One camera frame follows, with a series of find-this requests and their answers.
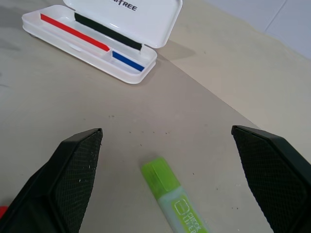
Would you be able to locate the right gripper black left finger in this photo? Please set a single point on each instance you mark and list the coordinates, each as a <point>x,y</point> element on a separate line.
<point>60,184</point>

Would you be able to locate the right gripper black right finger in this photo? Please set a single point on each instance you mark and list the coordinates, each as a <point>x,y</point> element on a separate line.
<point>274,174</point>

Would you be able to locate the green highlighter pen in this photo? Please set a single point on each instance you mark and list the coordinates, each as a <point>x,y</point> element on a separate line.
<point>167,187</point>

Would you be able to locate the white box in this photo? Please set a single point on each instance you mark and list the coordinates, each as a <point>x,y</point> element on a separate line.
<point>148,26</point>

